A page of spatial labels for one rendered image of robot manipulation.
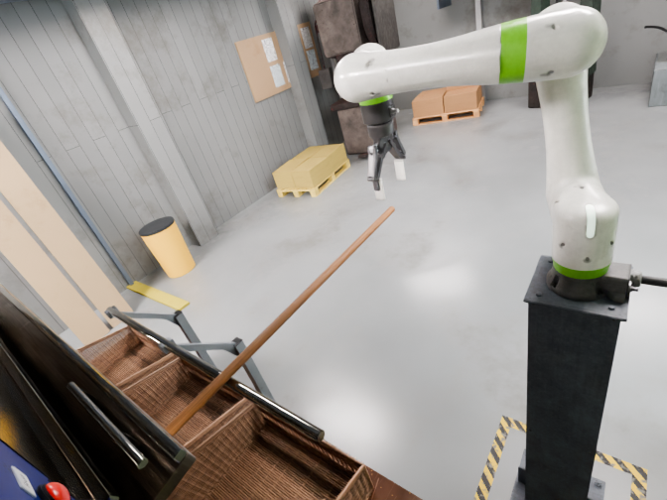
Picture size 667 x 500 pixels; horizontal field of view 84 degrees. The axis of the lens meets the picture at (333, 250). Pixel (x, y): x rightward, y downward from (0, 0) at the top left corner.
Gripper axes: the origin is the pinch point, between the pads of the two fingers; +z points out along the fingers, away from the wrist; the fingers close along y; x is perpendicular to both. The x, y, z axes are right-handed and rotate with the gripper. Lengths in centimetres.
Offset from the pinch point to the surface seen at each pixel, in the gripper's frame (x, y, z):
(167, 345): 58, -65, 31
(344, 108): 309, 397, 78
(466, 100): 173, 553, 125
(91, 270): 333, -18, 97
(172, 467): -7, -89, 5
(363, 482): -4, -54, 80
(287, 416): -1, -65, 29
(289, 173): 317, 249, 120
